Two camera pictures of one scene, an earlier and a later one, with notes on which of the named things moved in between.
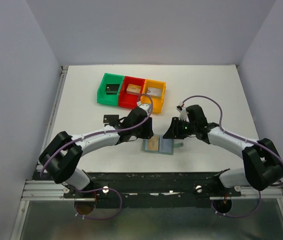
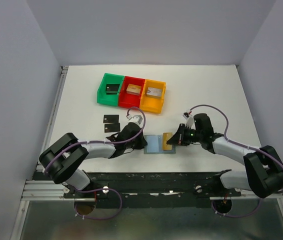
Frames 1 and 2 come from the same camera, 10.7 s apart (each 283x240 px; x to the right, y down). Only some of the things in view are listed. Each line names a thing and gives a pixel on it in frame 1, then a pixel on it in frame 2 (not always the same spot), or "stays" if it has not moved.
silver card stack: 154,91 stays
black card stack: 112,89 stays
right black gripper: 173,128 → 180,135
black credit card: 110,118 stays
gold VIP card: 153,143 → 166,136
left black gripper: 146,128 → 138,140
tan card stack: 133,89 stays
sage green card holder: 160,145 stays
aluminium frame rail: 41,187 stays
